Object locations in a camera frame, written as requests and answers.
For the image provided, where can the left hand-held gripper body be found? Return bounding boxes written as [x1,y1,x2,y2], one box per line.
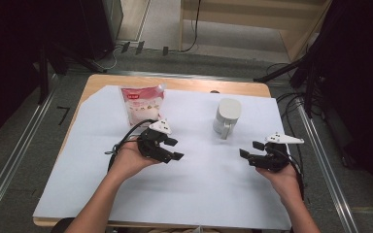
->
[136,118,173,164]

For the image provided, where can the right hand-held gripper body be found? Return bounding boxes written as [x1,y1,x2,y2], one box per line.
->
[248,131,305,173]

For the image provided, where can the pink and white pouch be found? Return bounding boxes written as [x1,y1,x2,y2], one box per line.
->
[119,83,167,128]

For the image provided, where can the white lidded jar with handle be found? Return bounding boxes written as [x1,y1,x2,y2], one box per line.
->
[212,97,243,141]

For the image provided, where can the person's right hand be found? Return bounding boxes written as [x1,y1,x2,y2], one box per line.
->
[255,163,303,206]

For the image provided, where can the person's left hand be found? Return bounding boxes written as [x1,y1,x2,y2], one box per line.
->
[108,139,163,183]

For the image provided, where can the white paper sheet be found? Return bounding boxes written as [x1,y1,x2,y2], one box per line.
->
[32,84,293,231]

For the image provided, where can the wooden table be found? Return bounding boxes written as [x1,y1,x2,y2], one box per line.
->
[32,73,272,229]

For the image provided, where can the black metal stand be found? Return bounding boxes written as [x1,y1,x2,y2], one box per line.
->
[38,42,109,105]
[253,48,324,118]

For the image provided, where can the dark curtain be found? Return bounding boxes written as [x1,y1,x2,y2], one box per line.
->
[305,0,373,208]
[0,0,83,150]

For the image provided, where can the black cabinet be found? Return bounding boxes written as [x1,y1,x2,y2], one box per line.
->
[79,0,124,61]

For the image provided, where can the wooden shelf unit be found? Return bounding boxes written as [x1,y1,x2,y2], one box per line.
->
[179,0,333,62]

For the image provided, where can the right hand-held gripper black cable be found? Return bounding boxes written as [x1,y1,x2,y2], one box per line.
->
[280,149,306,200]

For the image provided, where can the hand-held gripper black cable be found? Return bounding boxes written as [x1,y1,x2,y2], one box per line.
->
[104,118,158,173]
[280,149,306,200]

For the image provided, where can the black floor cables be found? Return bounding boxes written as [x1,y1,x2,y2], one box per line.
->
[265,62,309,163]

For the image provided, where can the left hand-held gripper black cable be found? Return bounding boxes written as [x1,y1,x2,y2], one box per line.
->
[104,118,158,173]

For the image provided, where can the metal floor rail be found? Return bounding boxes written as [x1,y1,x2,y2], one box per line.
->
[0,76,61,224]
[295,102,359,233]
[67,68,256,83]

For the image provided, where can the white floor cable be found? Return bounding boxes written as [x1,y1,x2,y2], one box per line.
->
[91,44,124,73]

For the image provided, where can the hanging black cable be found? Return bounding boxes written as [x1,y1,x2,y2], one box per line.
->
[178,0,203,53]

